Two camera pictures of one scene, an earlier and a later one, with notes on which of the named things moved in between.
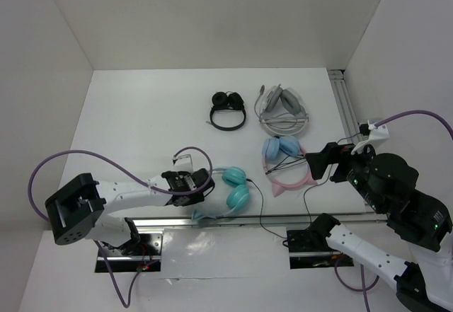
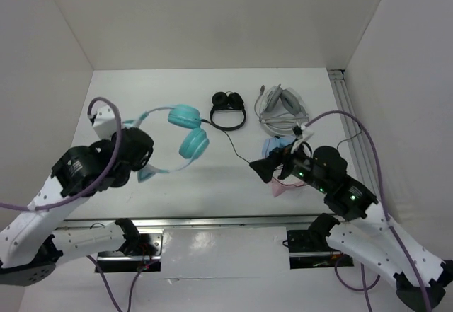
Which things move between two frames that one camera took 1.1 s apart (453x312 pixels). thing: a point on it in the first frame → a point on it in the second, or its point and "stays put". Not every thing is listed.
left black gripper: x=195 y=198 → x=147 y=157
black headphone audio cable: x=304 y=201 → x=229 y=137
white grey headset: x=281 y=111 stays put
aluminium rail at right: x=345 y=107 stays put
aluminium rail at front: x=170 y=221 stays put
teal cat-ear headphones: x=237 y=198 → x=192 y=145
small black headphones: x=226 y=101 stays put
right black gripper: x=333 y=151 → x=264 y=167
